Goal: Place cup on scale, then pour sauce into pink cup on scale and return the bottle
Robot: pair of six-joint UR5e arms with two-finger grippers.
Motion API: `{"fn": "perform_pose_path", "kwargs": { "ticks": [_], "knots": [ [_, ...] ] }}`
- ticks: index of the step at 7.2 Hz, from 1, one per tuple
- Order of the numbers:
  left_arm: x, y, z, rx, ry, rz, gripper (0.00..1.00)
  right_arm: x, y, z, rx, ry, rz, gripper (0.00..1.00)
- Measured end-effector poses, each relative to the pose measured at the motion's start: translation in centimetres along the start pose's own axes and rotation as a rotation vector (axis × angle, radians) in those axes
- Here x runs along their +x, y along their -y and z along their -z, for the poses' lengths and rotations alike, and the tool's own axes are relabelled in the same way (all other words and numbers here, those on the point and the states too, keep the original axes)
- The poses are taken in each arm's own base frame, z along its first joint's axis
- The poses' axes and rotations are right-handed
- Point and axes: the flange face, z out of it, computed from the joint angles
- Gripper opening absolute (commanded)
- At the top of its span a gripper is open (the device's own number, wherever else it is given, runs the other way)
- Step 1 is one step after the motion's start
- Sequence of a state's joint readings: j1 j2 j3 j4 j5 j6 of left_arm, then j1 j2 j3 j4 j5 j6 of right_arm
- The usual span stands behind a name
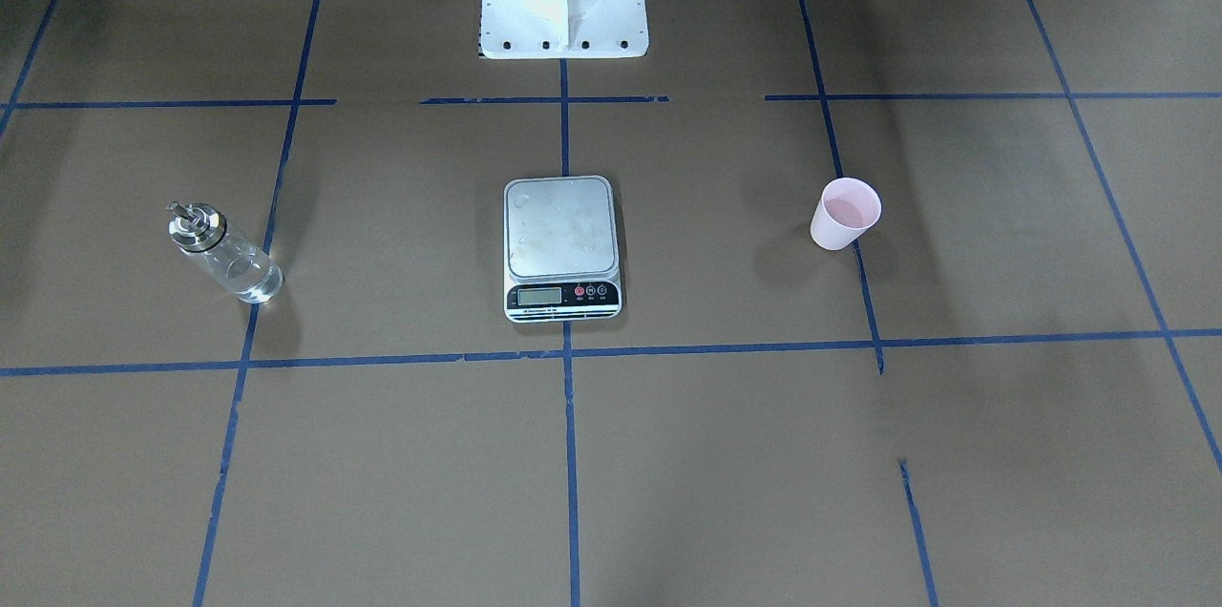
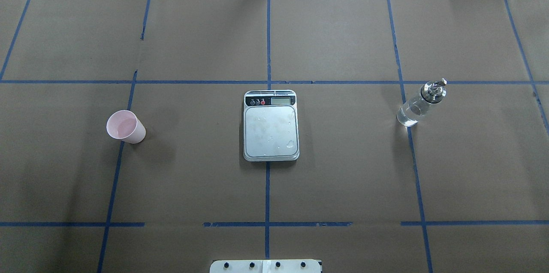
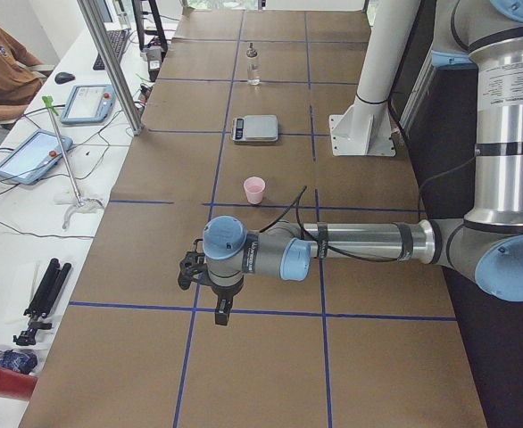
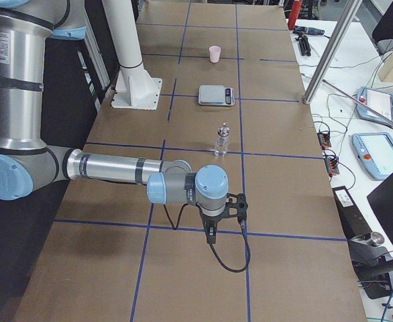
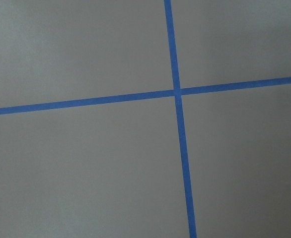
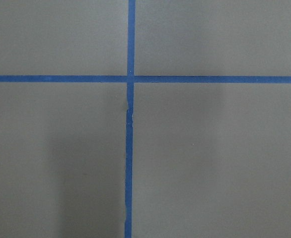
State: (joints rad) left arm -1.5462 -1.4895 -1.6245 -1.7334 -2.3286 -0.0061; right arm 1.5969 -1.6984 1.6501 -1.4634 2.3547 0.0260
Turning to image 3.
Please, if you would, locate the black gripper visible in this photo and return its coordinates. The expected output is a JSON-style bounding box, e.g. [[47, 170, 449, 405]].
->
[[209, 275, 244, 325]]

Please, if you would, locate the pink paper cup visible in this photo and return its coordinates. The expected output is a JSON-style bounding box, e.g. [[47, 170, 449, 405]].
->
[[243, 177, 266, 205]]

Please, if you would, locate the clear glass sauce bottle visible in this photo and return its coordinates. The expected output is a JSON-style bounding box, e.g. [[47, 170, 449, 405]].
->
[[246, 42, 261, 86]]

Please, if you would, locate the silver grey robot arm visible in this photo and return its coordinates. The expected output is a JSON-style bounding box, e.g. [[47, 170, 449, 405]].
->
[[195, 1, 523, 325]]

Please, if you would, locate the silver digital kitchen scale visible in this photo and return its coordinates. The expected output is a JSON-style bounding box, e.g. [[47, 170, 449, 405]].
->
[[231, 115, 278, 144]]

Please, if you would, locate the black folded tripod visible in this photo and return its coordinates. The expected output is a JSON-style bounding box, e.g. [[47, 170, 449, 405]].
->
[[12, 258, 72, 346]]

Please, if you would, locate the blue plaid folded umbrella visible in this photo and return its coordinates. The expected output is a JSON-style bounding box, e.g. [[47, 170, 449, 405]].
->
[[0, 350, 38, 375]]

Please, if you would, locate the red cylinder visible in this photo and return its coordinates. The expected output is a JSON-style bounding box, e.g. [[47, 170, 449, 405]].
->
[[0, 367, 37, 400]]

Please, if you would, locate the near blue teach pendant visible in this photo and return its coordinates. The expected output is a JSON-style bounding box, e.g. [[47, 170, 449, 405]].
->
[[0, 129, 62, 185]]

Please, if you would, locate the blue teach pendant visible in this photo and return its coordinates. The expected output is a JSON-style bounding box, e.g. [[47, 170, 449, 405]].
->
[[60, 84, 115, 125], [0, 129, 62, 185]]

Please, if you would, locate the far blue teach pendant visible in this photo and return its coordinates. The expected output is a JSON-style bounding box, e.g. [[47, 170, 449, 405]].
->
[[60, 84, 115, 125]]

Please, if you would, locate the black power supply box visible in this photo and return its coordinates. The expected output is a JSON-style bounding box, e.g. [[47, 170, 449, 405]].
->
[[141, 45, 163, 82]]

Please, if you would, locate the metal rod green tip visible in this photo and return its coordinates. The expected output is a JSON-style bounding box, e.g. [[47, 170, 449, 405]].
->
[[42, 95, 104, 230]]

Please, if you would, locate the black computer mouse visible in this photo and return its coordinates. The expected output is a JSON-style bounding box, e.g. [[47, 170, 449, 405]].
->
[[54, 71, 76, 85]]

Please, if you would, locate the black keyboard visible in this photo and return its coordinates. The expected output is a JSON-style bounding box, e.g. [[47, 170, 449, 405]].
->
[[92, 29, 129, 70]]

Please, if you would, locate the person in brown shirt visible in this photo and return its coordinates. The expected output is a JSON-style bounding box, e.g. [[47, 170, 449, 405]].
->
[[0, 28, 42, 121]]

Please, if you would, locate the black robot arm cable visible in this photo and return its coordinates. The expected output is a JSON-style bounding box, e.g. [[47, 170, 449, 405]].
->
[[259, 149, 481, 261]]

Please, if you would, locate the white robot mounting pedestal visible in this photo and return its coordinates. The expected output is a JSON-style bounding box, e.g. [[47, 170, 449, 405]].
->
[[329, 0, 420, 157]]

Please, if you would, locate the aluminium frame post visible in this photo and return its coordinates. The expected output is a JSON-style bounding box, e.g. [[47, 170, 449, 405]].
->
[[78, 0, 144, 136]]

